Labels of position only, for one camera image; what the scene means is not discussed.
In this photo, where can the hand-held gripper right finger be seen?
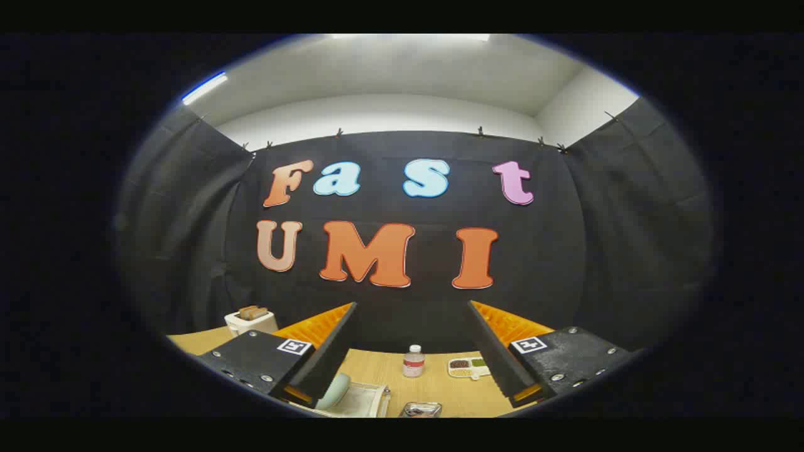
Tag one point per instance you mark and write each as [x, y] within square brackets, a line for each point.
[496, 358]

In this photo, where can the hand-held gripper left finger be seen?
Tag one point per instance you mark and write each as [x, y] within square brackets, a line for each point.
[333, 358]

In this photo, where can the light green plate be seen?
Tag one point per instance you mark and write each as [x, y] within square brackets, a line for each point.
[333, 392]

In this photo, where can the white divided dish with beans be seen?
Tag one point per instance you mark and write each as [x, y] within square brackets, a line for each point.
[468, 371]

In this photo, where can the white toaster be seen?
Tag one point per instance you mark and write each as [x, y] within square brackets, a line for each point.
[251, 326]

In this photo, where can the clear bottle with red label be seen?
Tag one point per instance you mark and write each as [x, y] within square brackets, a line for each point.
[413, 364]

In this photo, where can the bread slice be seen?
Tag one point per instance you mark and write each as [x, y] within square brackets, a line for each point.
[252, 312]

